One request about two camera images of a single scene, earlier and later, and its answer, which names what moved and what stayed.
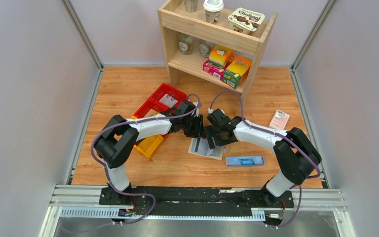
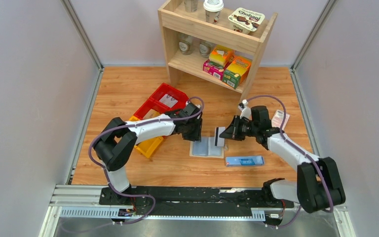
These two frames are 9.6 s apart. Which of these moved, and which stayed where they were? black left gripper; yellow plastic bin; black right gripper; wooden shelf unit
Moved: black right gripper
Stayed: black left gripper; wooden shelf unit; yellow plastic bin
